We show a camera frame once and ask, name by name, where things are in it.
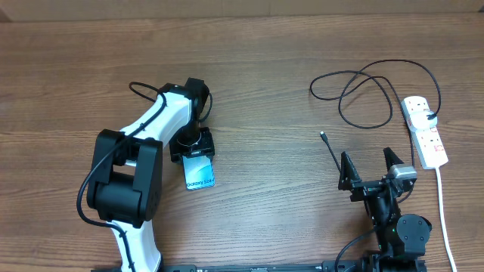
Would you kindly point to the Samsung Galaxy smartphone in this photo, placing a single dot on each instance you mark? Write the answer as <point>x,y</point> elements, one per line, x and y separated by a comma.
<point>198,172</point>

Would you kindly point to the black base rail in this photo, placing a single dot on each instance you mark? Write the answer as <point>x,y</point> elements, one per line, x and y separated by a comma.
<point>325,266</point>

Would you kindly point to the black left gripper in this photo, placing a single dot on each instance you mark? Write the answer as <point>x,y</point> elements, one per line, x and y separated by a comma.
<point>206,146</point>

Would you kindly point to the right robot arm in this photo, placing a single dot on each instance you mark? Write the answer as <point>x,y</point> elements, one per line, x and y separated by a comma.
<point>401,238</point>

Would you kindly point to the cardboard wall panel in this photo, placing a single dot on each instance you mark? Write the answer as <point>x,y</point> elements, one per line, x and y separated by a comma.
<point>80,10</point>

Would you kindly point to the white charger plug adapter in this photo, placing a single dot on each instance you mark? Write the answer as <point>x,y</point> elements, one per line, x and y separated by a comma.
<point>421,120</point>

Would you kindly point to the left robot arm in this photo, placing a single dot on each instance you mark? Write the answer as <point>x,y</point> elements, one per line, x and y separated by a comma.
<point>123,188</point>

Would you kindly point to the white power strip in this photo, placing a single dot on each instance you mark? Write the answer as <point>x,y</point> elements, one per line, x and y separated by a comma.
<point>428,143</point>

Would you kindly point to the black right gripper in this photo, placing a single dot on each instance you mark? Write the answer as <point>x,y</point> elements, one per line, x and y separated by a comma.
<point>349,179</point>

